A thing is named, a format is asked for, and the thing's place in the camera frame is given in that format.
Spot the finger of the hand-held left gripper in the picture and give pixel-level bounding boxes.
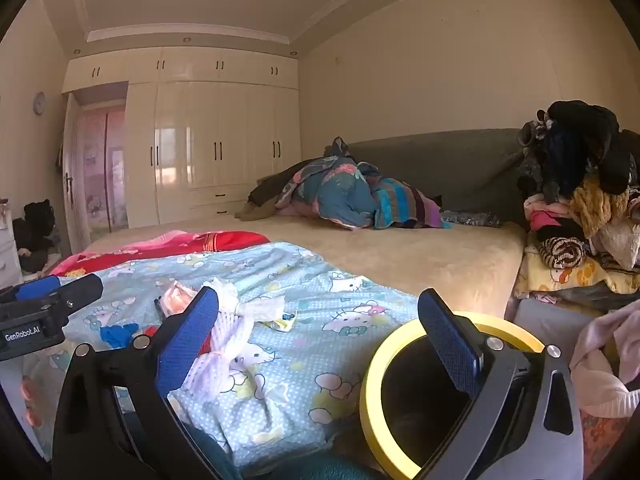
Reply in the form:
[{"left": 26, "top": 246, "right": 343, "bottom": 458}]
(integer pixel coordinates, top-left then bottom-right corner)
[
  {"left": 0, "top": 275, "right": 62, "bottom": 307},
  {"left": 49, "top": 273, "right": 104, "bottom": 314}
]

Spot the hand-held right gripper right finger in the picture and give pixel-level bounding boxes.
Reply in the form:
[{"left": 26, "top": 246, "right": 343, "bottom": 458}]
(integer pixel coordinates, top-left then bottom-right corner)
[{"left": 418, "top": 287, "right": 586, "bottom": 480}]

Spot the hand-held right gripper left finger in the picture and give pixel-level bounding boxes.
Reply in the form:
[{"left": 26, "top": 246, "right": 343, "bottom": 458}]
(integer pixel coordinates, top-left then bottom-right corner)
[{"left": 52, "top": 286, "right": 236, "bottom": 480}]

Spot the yellow trash bin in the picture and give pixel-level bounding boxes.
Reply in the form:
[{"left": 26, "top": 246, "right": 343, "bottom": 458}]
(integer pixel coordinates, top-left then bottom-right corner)
[{"left": 359, "top": 310, "right": 546, "bottom": 480}]

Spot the person's left hand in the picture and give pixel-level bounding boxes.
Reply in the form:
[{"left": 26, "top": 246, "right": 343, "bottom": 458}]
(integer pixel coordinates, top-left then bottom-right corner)
[{"left": 19, "top": 377, "right": 45, "bottom": 427}]

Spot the pink snack package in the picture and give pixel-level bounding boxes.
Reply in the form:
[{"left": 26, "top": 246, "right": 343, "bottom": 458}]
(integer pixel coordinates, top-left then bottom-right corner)
[{"left": 159, "top": 282, "right": 203, "bottom": 317}]

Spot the white mesh bag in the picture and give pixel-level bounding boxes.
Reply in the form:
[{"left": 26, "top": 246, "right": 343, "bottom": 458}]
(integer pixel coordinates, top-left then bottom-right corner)
[{"left": 167, "top": 277, "right": 287, "bottom": 406}]

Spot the white drawer cabinet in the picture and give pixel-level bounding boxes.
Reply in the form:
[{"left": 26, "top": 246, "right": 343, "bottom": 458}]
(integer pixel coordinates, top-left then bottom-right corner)
[{"left": 0, "top": 200, "right": 24, "bottom": 291}]

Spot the blue crumpled wrapper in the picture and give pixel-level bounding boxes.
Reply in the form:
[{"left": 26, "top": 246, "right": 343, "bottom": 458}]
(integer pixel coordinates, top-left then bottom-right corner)
[{"left": 100, "top": 323, "right": 141, "bottom": 349}]

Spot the black bag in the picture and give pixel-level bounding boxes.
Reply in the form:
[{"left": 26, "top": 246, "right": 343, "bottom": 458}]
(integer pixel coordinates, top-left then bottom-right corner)
[{"left": 12, "top": 199, "right": 59, "bottom": 274}]

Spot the silver yellow snack wrapper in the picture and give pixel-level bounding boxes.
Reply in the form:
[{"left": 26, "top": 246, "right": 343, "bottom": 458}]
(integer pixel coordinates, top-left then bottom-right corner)
[{"left": 265, "top": 310, "right": 299, "bottom": 334}]

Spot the beige bed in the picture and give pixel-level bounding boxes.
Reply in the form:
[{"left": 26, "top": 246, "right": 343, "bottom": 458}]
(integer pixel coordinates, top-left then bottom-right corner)
[{"left": 85, "top": 212, "right": 526, "bottom": 321}]

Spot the red blanket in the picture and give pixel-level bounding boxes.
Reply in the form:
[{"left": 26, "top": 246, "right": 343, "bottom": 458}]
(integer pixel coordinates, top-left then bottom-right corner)
[{"left": 50, "top": 230, "right": 271, "bottom": 277}]

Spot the pink printed door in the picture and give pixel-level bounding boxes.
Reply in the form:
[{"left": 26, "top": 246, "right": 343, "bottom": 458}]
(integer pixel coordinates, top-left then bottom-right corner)
[{"left": 75, "top": 105, "right": 129, "bottom": 234}]

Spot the light blue printed blanket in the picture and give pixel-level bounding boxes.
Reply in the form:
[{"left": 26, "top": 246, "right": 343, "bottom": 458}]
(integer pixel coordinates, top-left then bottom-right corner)
[{"left": 65, "top": 241, "right": 421, "bottom": 471}]

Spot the dark patterned cloth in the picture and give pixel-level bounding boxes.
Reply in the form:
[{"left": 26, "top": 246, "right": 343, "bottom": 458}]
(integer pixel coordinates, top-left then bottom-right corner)
[{"left": 440, "top": 209, "right": 503, "bottom": 229}]

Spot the yellow printed blanket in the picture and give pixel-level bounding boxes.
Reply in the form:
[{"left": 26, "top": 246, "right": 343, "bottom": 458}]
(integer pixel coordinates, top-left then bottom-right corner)
[{"left": 514, "top": 249, "right": 640, "bottom": 297}]

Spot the brown striped cloth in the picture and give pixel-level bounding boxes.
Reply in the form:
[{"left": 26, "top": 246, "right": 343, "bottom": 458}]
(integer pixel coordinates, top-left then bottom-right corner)
[{"left": 537, "top": 236, "right": 587, "bottom": 269}]

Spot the light pink cloth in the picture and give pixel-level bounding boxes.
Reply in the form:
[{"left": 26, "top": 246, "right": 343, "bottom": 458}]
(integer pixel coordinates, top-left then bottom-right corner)
[{"left": 570, "top": 300, "right": 640, "bottom": 417}]

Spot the pink garment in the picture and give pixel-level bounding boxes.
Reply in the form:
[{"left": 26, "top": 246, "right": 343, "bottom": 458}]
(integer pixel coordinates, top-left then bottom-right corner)
[{"left": 524, "top": 194, "right": 576, "bottom": 233}]

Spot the dark brown cloth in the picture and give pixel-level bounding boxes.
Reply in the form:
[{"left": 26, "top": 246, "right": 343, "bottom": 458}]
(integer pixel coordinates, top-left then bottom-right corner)
[{"left": 235, "top": 160, "right": 311, "bottom": 221}]

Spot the blue floral quilt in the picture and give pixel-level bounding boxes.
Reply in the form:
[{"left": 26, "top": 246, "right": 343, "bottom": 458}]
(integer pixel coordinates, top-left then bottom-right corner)
[{"left": 275, "top": 137, "right": 381, "bottom": 231}]

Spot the orange patterned cloth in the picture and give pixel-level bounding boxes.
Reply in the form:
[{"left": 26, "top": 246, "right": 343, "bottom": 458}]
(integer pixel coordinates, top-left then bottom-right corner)
[{"left": 580, "top": 405, "right": 640, "bottom": 480}]

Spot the yellow knitted cloth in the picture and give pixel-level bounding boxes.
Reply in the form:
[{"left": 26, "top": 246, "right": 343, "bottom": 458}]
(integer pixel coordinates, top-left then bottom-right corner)
[{"left": 570, "top": 175, "right": 632, "bottom": 239}]

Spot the cream wardrobe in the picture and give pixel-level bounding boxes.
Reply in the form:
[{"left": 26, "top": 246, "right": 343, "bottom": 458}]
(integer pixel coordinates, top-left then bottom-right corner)
[{"left": 62, "top": 46, "right": 302, "bottom": 227}]

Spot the black clothing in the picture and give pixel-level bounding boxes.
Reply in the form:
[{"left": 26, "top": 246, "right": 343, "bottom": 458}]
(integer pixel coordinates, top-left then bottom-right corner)
[{"left": 517, "top": 100, "right": 637, "bottom": 201}]

